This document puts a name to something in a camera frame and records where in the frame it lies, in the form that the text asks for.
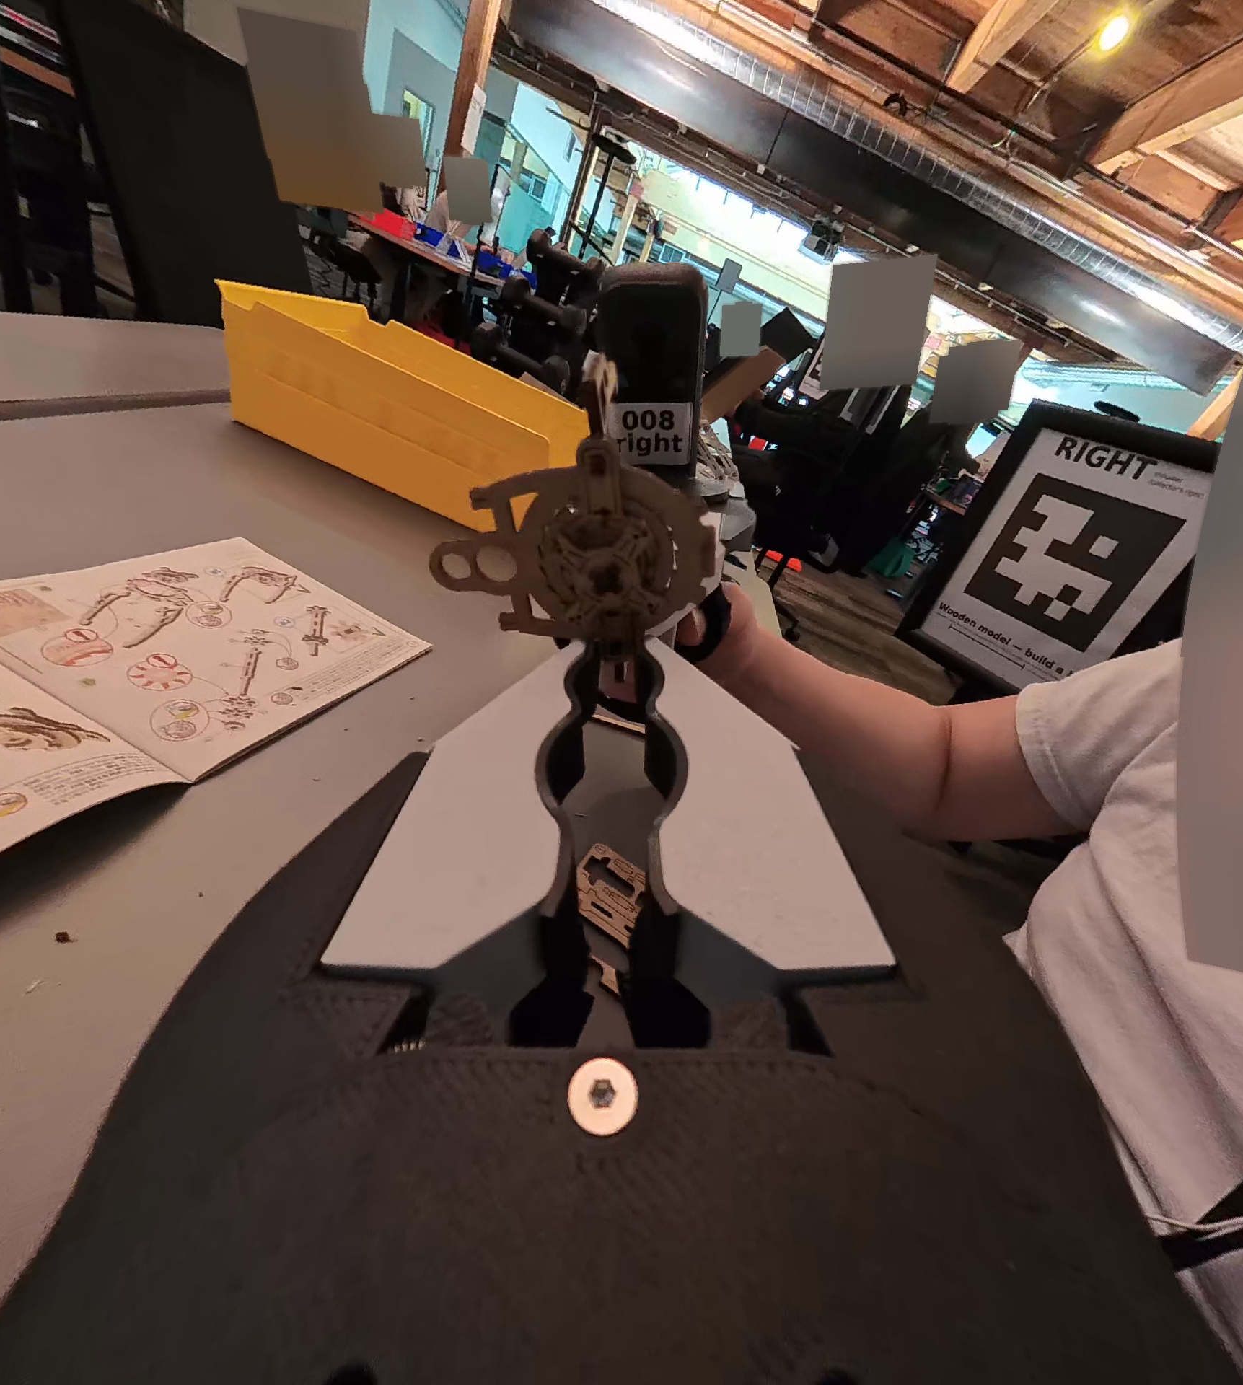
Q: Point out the person in white shirt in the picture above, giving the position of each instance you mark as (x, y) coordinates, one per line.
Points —
(1107, 974)

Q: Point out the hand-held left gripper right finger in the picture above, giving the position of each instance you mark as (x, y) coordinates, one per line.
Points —
(772, 867)

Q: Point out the person's right hand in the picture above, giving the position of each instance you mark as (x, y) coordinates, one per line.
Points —
(756, 650)

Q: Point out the silver ceiling duct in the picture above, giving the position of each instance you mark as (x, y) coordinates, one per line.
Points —
(903, 140)

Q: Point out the yellow plastic bin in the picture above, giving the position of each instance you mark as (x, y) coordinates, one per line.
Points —
(383, 400)

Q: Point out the person's right forearm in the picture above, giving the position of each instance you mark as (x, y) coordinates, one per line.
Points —
(903, 736)

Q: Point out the framed marker sign with stand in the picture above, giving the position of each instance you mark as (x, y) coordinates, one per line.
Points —
(1075, 542)

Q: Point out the dark partition panel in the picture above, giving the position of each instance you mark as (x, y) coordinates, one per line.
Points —
(188, 216)

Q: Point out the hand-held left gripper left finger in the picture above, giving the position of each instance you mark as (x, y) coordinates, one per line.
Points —
(416, 867)

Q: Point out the wooden gear wheel model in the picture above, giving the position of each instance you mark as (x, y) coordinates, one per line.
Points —
(578, 542)

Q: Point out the illustrated instruction booklet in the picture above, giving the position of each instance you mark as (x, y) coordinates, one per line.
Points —
(166, 660)

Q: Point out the round ceiling lamp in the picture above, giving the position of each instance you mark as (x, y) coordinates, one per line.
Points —
(1112, 32)

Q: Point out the wooden part with cutouts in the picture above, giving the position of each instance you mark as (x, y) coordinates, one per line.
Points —
(610, 892)

